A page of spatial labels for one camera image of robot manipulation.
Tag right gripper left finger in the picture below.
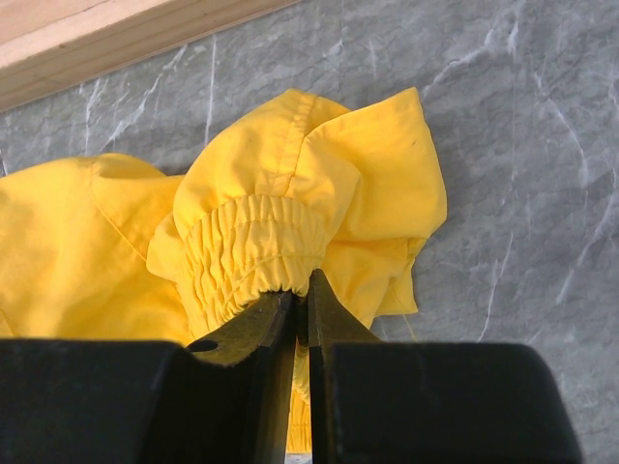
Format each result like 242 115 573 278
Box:
1 292 294 463

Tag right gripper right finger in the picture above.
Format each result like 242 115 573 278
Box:
307 271 582 463

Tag yellow shorts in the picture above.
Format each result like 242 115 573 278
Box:
1 88 447 455

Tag wooden hanger rack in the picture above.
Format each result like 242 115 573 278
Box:
1 0 291 110

